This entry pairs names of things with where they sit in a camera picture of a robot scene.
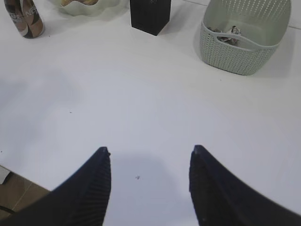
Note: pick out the sugared bread bun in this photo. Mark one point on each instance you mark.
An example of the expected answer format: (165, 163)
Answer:
(84, 2)

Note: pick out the small paper ball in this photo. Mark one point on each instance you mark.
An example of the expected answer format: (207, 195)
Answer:
(214, 30)

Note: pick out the green wavy glass plate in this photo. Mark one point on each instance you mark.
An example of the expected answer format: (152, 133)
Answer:
(77, 9)

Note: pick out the green woven plastic basket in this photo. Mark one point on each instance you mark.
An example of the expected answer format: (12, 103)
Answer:
(251, 31)

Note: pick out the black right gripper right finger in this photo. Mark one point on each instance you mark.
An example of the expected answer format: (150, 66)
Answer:
(221, 199)

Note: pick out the brown Nescafe coffee bottle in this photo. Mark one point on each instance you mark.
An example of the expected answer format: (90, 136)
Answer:
(26, 18)

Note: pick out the black mesh pen holder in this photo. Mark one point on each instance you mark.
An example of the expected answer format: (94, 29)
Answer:
(150, 16)

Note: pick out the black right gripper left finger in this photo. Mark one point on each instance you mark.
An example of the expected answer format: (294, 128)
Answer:
(81, 200)

